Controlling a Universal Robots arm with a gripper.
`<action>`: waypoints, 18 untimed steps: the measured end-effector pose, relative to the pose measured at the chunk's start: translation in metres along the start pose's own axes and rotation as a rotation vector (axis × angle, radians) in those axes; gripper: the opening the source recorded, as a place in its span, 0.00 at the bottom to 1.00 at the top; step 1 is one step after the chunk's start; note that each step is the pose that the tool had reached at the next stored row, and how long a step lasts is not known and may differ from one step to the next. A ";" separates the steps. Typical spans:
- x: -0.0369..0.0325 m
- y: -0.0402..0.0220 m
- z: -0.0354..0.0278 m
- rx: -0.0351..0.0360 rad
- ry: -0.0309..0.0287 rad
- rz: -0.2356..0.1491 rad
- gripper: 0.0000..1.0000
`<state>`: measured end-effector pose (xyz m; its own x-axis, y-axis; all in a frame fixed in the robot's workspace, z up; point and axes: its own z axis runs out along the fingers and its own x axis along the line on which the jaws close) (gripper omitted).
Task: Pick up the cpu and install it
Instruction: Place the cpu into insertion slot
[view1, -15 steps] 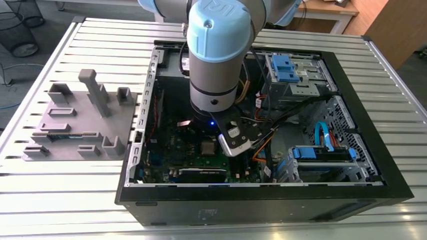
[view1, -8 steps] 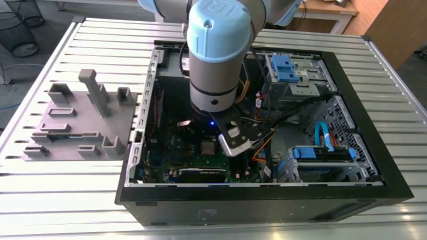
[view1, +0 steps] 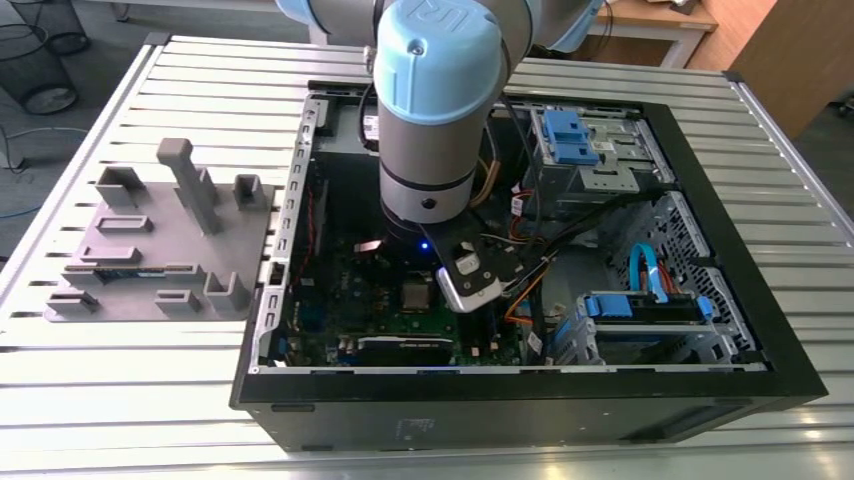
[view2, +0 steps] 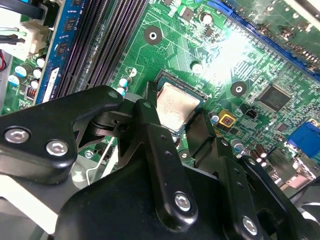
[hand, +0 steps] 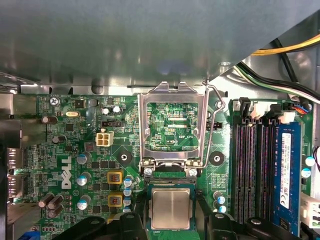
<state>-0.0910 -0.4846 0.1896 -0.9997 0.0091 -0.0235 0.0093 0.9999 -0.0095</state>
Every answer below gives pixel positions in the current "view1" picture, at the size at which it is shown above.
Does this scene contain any black graphics card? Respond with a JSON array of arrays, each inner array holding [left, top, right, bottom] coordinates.
[[355, 334, 457, 366]]

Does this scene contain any black PC case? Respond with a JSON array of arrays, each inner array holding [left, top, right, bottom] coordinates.
[[229, 78, 832, 454]]

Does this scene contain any blue carrier with black disk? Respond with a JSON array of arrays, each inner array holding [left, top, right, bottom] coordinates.
[[582, 292, 717, 325]]

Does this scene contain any black sleeved cable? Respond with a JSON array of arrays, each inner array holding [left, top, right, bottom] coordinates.
[[513, 188, 676, 301]]

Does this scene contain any grey power supply unit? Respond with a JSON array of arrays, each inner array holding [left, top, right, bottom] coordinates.
[[311, 99, 383, 221]]

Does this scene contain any silver CPU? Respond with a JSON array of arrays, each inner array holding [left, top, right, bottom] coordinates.
[[403, 280, 435, 313]]

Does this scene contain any brown wooden cabinet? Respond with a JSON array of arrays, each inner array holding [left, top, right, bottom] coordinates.
[[686, 0, 854, 144]]

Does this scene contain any light blue flat cable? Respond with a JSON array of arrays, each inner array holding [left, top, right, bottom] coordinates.
[[629, 240, 672, 305]]

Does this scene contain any black mesh waste bin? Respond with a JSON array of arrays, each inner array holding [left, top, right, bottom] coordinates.
[[11, 0, 92, 56], [0, 22, 80, 116]]

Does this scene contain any silver metal drive cage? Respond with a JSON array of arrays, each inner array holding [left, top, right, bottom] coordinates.
[[519, 107, 677, 221], [543, 288, 766, 369]]

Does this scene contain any orange flat cable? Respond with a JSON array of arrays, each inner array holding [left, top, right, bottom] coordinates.
[[503, 276, 547, 327]]

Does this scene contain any silver camera black bracket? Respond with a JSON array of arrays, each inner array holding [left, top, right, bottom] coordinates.
[[426, 222, 525, 315]]

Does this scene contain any yellow wire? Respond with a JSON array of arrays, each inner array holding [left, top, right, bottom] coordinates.
[[469, 158, 499, 209]]

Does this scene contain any wooden desk white frame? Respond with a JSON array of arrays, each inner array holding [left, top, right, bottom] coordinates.
[[586, 0, 721, 71]]

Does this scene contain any grey parts rack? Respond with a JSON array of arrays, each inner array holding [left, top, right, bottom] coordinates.
[[42, 138, 279, 325]]

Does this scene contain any green RAM stick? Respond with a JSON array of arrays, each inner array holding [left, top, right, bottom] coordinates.
[[91, 267, 170, 280]]

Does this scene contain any green motherboard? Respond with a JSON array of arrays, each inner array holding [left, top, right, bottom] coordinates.
[[283, 219, 529, 369]]

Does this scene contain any black RAM slot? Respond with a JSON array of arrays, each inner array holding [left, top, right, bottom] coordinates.
[[477, 304, 497, 356], [485, 298, 505, 354], [469, 309, 489, 357]]

